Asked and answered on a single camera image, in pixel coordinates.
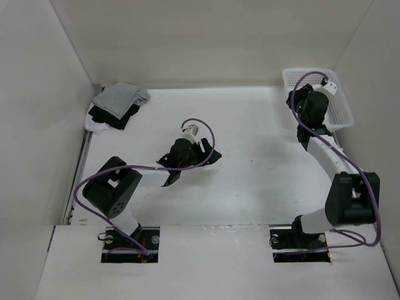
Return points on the folded white tank top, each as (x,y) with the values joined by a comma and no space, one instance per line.
(94,127)

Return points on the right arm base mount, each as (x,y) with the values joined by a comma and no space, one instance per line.
(287,249)

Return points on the folded grey tank top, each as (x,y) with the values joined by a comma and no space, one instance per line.
(118,98)

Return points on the folded black tank top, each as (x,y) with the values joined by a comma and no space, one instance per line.
(101,116)

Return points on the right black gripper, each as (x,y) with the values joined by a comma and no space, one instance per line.
(302,93)

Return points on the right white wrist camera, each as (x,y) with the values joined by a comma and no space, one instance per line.
(329,88)

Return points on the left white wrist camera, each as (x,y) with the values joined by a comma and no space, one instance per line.
(190,132)

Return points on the white plastic basket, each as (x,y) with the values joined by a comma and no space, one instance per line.
(339,114)

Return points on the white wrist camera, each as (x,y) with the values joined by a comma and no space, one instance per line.
(329,88)
(190,132)

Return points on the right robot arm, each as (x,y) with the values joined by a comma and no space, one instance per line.
(354,194)

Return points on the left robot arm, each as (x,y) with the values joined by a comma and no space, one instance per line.
(110,193)

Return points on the metal table edge rail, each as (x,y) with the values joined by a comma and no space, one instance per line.
(84,138)

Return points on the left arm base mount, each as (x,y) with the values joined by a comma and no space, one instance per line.
(118,249)

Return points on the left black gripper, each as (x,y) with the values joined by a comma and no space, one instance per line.
(197,147)

